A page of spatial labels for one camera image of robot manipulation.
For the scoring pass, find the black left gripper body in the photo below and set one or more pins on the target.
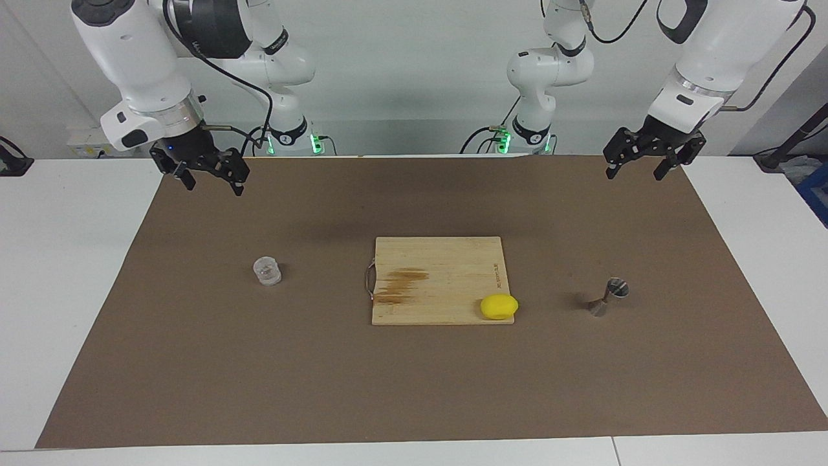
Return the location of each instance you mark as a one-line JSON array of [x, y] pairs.
[[666, 137]]

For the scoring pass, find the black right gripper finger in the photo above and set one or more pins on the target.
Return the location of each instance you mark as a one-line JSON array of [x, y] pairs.
[[171, 165], [234, 168]]

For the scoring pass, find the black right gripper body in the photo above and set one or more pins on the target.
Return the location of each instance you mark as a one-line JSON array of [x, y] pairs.
[[187, 147]]

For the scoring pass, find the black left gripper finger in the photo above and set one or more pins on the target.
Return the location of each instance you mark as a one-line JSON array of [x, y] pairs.
[[686, 155], [621, 152]]

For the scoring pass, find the clear plastic cup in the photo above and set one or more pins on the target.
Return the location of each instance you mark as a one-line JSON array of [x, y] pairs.
[[266, 272]]

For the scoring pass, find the steel jigger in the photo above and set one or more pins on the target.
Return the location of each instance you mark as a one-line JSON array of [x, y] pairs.
[[618, 288]]

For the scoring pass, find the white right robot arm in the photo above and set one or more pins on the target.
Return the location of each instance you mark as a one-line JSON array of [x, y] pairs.
[[129, 52]]

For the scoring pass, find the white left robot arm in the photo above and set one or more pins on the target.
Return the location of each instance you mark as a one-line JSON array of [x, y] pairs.
[[724, 52]]

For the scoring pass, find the black stand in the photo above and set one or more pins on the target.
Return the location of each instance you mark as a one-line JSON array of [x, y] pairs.
[[792, 139]]

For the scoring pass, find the black clamp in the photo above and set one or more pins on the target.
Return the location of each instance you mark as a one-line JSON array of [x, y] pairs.
[[13, 162]]

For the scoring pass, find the yellow lemon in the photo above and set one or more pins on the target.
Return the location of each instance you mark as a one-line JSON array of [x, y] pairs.
[[498, 307]]

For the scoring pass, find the brown table mat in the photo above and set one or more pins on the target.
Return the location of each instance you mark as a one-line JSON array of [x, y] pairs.
[[259, 375]]

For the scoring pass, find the wooden cutting board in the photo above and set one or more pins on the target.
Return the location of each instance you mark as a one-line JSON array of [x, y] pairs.
[[440, 259]]

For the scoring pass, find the white wall box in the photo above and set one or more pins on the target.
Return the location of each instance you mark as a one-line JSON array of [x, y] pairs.
[[84, 144]]

